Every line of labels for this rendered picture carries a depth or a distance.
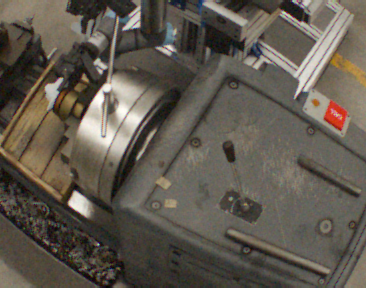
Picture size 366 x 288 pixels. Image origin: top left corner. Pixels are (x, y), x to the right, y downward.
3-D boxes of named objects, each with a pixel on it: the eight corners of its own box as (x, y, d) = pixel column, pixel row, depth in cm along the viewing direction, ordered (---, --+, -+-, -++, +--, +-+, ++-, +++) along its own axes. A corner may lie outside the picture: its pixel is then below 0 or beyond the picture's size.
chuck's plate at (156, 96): (182, 119, 178) (181, 63, 149) (119, 222, 169) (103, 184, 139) (170, 113, 179) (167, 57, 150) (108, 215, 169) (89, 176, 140)
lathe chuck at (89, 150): (170, 112, 179) (167, 56, 150) (108, 215, 169) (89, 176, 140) (140, 97, 181) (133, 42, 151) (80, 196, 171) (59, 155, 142)
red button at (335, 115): (346, 115, 147) (348, 111, 145) (340, 133, 145) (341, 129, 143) (329, 103, 148) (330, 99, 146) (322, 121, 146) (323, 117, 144)
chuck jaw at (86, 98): (120, 114, 161) (137, 70, 156) (111, 121, 157) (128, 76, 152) (85, 95, 164) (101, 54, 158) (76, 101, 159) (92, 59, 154)
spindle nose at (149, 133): (182, 134, 171) (181, 97, 152) (137, 206, 165) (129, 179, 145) (171, 128, 172) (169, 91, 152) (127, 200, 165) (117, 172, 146)
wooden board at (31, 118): (127, 104, 189) (127, 96, 185) (62, 205, 174) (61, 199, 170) (53, 66, 194) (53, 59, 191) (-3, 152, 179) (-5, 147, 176)
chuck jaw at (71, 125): (104, 132, 157) (79, 169, 151) (104, 145, 161) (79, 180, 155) (70, 112, 159) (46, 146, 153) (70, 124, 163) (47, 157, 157)
